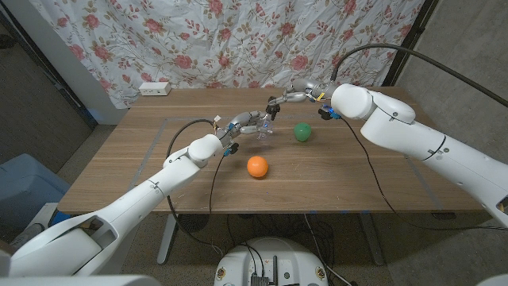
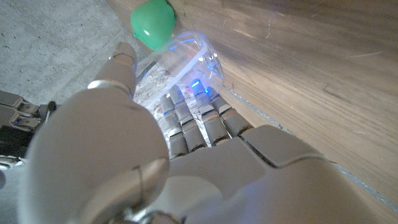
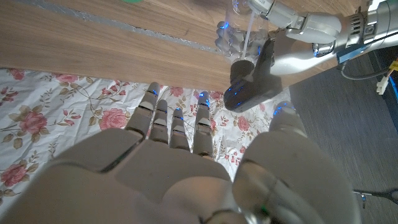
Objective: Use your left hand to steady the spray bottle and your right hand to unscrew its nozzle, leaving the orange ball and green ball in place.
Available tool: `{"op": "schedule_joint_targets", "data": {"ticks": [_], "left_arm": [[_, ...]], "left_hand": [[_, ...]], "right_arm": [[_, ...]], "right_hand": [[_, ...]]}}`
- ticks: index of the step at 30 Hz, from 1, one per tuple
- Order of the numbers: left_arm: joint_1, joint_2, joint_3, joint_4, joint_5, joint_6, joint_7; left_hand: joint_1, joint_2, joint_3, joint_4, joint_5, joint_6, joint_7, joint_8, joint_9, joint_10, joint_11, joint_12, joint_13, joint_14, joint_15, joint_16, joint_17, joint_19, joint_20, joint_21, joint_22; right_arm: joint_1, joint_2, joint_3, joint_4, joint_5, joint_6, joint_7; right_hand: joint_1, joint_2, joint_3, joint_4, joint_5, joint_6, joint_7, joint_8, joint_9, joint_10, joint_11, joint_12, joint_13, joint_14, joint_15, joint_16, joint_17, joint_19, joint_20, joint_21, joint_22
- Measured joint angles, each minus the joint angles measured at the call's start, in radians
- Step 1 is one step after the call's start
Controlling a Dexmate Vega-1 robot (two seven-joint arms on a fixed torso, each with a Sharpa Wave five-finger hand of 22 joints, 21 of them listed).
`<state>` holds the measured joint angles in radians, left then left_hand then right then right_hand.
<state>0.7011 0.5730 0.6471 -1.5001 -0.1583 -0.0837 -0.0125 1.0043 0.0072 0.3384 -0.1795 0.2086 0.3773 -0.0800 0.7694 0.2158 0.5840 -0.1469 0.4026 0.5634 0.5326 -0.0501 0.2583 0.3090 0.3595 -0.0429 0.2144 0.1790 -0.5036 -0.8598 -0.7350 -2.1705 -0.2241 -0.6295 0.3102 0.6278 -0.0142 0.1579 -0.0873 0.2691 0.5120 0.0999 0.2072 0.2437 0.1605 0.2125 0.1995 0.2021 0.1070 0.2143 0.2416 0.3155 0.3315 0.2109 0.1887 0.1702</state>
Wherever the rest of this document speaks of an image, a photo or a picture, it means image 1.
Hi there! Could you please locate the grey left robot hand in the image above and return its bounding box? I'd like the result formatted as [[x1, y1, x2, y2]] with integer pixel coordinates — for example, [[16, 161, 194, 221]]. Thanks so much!
[[221, 110, 275, 142]]

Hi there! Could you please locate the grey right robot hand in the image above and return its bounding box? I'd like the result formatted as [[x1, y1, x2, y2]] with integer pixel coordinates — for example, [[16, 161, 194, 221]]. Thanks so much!
[[273, 78, 338, 106]]

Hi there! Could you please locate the clear spray bottle body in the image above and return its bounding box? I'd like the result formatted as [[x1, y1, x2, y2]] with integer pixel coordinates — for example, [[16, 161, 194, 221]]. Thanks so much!
[[256, 114, 275, 141]]

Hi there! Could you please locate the black spray nozzle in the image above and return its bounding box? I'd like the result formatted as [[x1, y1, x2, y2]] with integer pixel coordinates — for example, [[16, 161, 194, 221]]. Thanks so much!
[[264, 95, 282, 121]]

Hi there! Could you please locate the green ball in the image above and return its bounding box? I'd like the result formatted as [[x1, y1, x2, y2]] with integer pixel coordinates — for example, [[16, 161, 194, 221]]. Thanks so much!
[[293, 122, 313, 143]]

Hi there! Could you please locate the orange ball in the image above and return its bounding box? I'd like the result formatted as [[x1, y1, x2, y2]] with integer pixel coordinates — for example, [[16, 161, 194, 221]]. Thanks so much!
[[246, 155, 269, 179]]

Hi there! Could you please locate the floral rose print backdrop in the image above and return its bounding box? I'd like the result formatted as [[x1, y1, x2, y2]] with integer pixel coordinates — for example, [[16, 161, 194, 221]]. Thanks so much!
[[29, 0, 425, 110]]

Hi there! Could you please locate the white power strip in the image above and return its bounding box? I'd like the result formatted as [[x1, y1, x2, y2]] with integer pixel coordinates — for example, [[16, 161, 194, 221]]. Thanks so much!
[[138, 81, 172, 97]]

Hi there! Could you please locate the black backdrop stand pole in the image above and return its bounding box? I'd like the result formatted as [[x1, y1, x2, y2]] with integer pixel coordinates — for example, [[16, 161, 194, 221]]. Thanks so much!
[[381, 0, 440, 87]]

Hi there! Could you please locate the black round floor object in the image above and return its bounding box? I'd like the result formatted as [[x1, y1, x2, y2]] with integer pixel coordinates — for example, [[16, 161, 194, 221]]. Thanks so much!
[[177, 214, 210, 234]]

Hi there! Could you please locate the white table leg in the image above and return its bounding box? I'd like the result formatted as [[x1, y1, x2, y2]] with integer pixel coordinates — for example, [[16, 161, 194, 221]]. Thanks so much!
[[156, 213, 179, 266], [359, 213, 386, 266]]

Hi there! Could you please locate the white robot torso base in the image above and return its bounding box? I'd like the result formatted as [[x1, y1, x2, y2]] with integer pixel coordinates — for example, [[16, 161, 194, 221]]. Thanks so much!
[[214, 237, 329, 286]]

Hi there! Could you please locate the white room pillar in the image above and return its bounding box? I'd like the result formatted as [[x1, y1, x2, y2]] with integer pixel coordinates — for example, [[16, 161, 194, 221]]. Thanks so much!
[[3, 0, 128, 126]]

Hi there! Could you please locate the blue grey storage bin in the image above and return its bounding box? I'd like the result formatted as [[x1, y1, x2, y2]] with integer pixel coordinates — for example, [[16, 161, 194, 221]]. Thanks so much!
[[0, 153, 71, 239]]

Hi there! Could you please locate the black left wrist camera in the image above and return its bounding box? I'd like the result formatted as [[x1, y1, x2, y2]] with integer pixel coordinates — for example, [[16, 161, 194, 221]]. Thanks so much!
[[222, 141, 241, 157]]

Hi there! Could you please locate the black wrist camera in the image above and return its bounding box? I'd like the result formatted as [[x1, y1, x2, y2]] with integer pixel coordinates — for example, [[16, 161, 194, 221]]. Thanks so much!
[[222, 141, 241, 157], [317, 105, 342, 121]]

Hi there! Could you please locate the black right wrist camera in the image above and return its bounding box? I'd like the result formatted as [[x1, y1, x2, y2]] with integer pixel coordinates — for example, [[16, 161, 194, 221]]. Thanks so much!
[[317, 105, 342, 121]]

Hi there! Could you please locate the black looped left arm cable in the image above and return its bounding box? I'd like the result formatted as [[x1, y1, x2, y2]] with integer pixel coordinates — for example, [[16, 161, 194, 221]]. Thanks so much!
[[165, 118, 223, 260]]

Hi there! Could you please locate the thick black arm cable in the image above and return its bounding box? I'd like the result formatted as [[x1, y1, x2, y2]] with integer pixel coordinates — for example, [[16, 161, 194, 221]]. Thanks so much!
[[330, 43, 508, 108]]

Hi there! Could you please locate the thin black left wrist cable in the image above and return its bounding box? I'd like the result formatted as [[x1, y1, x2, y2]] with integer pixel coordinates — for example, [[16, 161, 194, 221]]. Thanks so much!
[[207, 153, 225, 243]]

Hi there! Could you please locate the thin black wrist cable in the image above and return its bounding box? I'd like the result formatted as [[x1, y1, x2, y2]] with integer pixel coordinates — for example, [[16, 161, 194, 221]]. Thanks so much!
[[207, 153, 225, 243], [340, 118, 508, 232]]

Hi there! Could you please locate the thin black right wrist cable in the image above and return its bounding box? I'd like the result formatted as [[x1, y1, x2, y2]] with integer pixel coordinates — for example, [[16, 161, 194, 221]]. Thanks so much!
[[340, 118, 508, 232]]

